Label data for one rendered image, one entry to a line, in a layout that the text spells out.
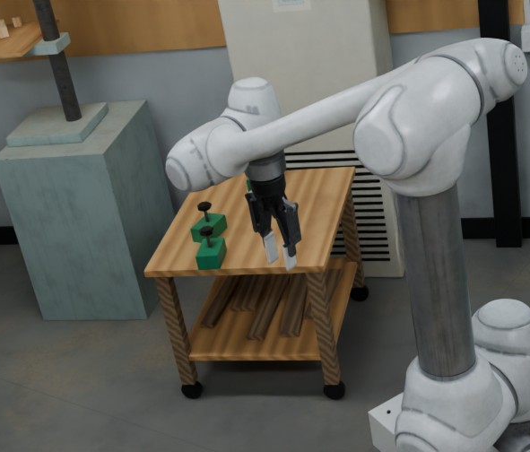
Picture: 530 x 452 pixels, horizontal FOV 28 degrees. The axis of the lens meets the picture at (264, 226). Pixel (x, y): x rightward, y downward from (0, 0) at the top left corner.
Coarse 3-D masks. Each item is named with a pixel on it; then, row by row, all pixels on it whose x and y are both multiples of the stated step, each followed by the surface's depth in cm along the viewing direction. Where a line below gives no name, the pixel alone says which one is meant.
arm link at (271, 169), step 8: (280, 152) 215; (256, 160) 214; (264, 160) 214; (272, 160) 214; (280, 160) 216; (248, 168) 216; (256, 168) 215; (264, 168) 215; (272, 168) 215; (280, 168) 216; (248, 176) 218; (256, 176) 216; (264, 176) 216; (272, 176) 216
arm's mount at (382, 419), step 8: (392, 400) 224; (400, 400) 223; (376, 408) 222; (384, 408) 222; (392, 408) 221; (400, 408) 221; (376, 416) 220; (384, 416) 220; (392, 416) 219; (376, 424) 221; (384, 424) 218; (392, 424) 217; (376, 432) 222; (384, 432) 218; (392, 432) 215; (376, 440) 224; (384, 440) 220; (392, 440) 216; (384, 448) 222; (392, 448) 218
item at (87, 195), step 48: (48, 0) 368; (0, 48) 368; (48, 48) 371; (48, 144) 382; (96, 144) 374; (144, 144) 402; (48, 192) 380; (96, 192) 375; (144, 192) 401; (48, 240) 391; (96, 240) 386; (144, 240) 399; (48, 288) 403; (96, 288) 397; (144, 288) 398
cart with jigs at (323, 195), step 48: (192, 192) 368; (240, 192) 361; (288, 192) 355; (336, 192) 349; (192, 240) 336; (240, 240) 331; (240, 288) 369; (288, 288) 368; (336, 288) 361; (192, 336) 351; (240, 336) 346; (288, 336) 341; (336, 336) 337; (192, 384) 346; (336, 384) 333
